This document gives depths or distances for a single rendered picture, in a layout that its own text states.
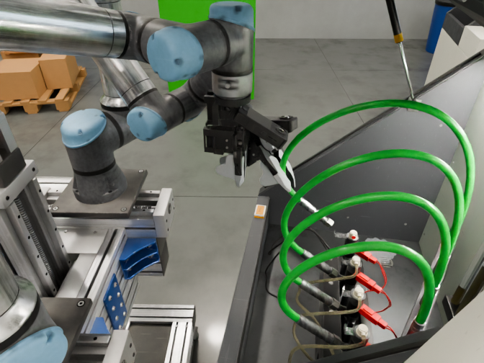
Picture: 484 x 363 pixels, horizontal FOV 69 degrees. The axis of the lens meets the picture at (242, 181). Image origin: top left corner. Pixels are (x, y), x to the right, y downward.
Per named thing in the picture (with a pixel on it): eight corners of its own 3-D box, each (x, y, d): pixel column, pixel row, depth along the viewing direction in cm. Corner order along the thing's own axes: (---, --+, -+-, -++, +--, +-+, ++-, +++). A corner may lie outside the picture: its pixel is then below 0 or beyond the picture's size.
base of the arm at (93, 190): (65, 204, 100) (55, 175, 95) (86, 173, 113) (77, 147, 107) (118, 204, 100) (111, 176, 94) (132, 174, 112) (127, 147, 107)
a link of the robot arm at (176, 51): (135, 74, 58) (185, 60, 65) (181, 91, 52) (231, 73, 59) (126, 22, 53) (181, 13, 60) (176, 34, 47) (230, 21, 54)
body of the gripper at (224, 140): (213, 138, 78) (211, 84, 71) (252, 142, 77) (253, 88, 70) (204, 155, 72) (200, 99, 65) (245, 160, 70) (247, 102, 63)
